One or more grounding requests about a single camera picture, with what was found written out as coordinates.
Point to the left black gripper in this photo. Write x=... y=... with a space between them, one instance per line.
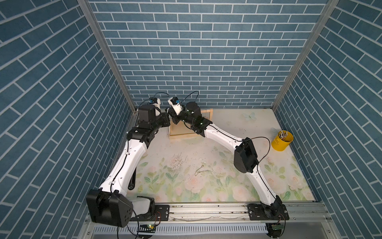
x=164 y=116

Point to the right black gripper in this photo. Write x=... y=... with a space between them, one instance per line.
x=175 y=117

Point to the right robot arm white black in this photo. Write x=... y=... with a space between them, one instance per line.
x=244 y=152

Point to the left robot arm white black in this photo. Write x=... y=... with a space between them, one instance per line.
x=109 y=204

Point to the wooden jewelry display stand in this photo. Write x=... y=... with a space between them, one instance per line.
x=180 y=131

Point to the floral table mat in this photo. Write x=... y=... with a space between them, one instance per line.
x=198 y=169

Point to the black stapler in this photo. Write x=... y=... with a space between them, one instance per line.
x=131 y=182

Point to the left green circuit board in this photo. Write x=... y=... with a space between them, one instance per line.
x=147 y=229

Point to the green circuit board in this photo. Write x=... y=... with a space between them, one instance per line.
x=276 y=227
x=147 y=229

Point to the yellow cup with pens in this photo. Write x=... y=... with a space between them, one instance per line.
x=282 y=140

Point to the right green circuit board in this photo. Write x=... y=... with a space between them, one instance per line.
x=276 y=227

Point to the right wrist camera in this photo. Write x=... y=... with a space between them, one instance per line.
x=176 y=105

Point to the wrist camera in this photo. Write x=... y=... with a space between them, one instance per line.
x=176 y=105
x=156 y=103

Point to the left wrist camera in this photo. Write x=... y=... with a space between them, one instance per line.
x=156 y=103

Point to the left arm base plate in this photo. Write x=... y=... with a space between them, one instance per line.
x=156 y=212

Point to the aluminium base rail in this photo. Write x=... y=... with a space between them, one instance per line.
x=304 y=212

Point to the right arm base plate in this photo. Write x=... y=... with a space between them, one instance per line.
x=256 y=212

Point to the white slotted cable duct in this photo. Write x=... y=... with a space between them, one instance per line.
x=207 y=228

